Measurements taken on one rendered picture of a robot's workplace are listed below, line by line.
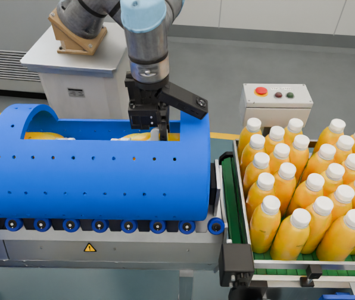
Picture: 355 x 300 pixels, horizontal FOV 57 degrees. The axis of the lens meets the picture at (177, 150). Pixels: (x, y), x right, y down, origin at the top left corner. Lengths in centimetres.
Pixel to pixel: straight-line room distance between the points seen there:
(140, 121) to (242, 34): 304
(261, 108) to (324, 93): 215
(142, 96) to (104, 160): 15
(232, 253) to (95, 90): 70
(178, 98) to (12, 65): 234
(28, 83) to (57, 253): 211
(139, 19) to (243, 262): 55
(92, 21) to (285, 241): 85
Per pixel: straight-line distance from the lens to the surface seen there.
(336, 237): 87
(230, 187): 104
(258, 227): 83
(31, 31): 266
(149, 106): 69
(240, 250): 81
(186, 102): 68
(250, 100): 103
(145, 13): 57
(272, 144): 97
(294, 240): 82
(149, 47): 60
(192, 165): 69
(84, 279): 191
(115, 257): 97
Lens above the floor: 171
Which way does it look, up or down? 46 degrees down
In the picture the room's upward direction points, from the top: straight up
